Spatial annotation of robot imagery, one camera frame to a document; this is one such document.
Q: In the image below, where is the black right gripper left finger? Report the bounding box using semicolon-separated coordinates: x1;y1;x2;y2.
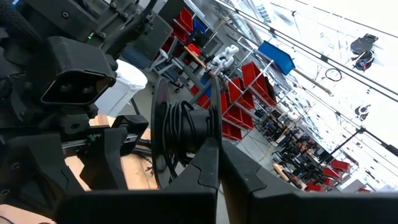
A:
55;136;220;224

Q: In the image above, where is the white trash bin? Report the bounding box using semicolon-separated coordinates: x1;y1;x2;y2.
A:
94;58;149;118

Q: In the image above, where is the black ceiling cable reel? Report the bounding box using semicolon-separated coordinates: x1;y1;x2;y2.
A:
353;103;373;123
349;33;380;72

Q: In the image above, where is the blue plastic storage bin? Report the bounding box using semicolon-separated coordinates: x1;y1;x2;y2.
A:
257;40;297;77

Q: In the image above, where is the red plastic storage bin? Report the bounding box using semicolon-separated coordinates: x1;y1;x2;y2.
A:
220;91;255;141
241;60;278;107
227;77;256;111

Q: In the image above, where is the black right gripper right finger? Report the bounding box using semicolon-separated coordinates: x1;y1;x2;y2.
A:
220;139;398;224

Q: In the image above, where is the small red bin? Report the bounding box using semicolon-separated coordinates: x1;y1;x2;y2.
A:
174;7;194;32

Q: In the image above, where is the hanging black cable coil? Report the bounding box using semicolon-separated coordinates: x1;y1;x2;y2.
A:
324;67;343;83

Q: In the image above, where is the silver wire rack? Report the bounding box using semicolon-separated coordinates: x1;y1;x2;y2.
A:
217;37;299;144

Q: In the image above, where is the small blue bin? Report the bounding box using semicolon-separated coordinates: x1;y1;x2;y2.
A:
192;17;210;35

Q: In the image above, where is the black plastic cord spool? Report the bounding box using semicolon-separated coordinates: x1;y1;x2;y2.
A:
150;76;223;190

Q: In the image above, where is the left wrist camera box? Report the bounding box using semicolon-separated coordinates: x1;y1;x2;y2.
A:
40;35;118;107

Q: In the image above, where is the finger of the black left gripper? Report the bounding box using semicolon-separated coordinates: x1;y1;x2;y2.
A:
0;133;85;220
76;126;129;191

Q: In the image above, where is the grey utility cart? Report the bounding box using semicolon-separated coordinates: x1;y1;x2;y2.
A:
149;7;224;103

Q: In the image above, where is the grey office chair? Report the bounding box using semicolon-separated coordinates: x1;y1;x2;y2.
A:
148;37;185;93

